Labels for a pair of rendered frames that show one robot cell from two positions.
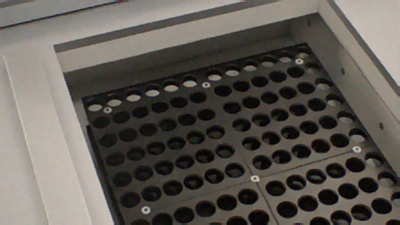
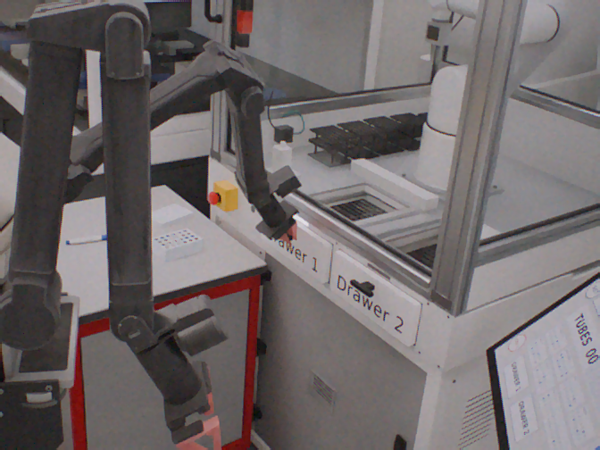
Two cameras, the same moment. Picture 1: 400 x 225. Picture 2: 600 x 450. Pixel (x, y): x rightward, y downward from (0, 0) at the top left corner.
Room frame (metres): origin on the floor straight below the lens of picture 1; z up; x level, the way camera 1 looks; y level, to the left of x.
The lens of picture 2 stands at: (1.07, 1.72, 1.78)
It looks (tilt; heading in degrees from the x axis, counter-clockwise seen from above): 26 degrees down; 251
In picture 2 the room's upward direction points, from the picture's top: 5 degrees clockwise
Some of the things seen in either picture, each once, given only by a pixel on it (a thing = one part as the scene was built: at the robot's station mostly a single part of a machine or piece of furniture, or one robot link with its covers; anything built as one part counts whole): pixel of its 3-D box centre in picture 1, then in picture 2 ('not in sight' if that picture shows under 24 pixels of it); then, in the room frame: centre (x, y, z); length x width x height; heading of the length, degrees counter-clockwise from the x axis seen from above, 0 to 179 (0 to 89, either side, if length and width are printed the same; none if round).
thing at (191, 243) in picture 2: not in sight; (176, 245); (0.79, -0.17, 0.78); 0.12 x 0.08 x 0.04; 25
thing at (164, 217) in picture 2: not in sight; (168, 215); (0.79, -0.38, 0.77); 0.13 x 0.09 x 0.02; 33
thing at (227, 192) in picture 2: not in sight; (224, 195); (0.64, -0.27, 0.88); 0.07 x 0.05 x 0.07; 109
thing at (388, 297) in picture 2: not in sight; (372, 295); (0.41, 0.33, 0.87); 0.29 x 0.02 x 0.11; 109
